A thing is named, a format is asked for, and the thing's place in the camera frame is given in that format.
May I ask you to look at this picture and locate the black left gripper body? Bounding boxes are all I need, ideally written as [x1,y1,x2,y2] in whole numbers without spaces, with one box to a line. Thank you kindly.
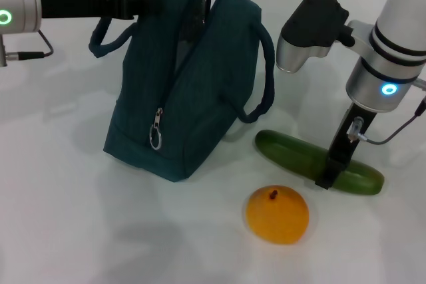
[39,0,137,21]

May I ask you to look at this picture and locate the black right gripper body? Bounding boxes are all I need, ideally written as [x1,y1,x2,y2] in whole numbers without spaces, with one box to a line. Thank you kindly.
[327,102,379,166]

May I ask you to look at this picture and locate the green cucumber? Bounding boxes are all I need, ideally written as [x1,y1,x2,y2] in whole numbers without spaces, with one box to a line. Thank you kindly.
[254,129,385,196]

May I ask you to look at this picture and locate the orange citrus fruit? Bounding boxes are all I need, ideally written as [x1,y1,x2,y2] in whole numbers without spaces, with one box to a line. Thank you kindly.
[245,184,310,244]

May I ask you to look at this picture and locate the dark teal fabric lunch bag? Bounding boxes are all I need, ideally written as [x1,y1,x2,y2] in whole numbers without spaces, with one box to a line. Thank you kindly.
[88,0,276,182]

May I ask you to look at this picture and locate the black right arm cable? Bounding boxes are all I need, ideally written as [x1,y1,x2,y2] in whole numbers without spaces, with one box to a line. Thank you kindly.
[345,96,426,145]

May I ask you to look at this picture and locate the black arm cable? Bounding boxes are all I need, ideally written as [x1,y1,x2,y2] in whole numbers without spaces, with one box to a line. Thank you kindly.
[6,29,54,61]
[345,96,426,145]

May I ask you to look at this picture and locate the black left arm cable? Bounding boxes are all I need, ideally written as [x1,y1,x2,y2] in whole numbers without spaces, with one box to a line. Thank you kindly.
[6,29,54,61]

